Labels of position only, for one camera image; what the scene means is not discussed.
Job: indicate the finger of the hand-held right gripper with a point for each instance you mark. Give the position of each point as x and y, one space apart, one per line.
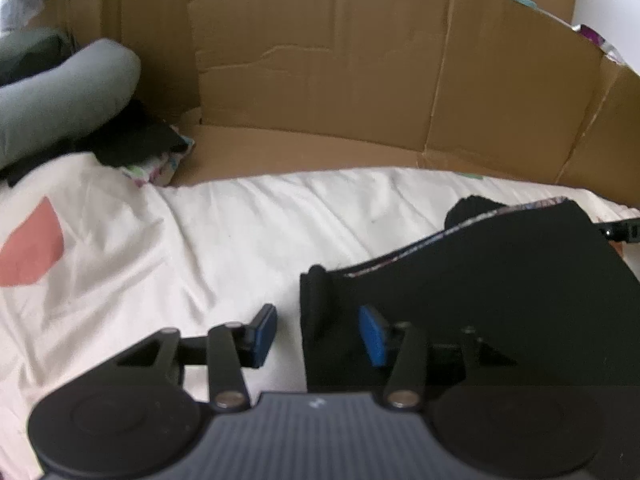
622 231

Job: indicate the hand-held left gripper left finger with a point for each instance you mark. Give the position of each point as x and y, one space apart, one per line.
265 335

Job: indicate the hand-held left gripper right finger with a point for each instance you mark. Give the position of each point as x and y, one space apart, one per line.
374 337

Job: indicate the black pants bear-print trim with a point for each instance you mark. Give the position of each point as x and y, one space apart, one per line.
475 285

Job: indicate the cream bear-print blanket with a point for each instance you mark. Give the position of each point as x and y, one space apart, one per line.
200 240

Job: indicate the floral patterned cloth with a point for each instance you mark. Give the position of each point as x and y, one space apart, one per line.
157 172

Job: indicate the small black cloth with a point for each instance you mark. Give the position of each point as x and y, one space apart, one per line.
140 135

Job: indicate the brown cardboard sheet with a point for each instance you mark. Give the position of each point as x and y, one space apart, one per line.
325 85

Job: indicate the grey neck pillow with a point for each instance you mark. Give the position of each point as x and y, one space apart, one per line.
65 105

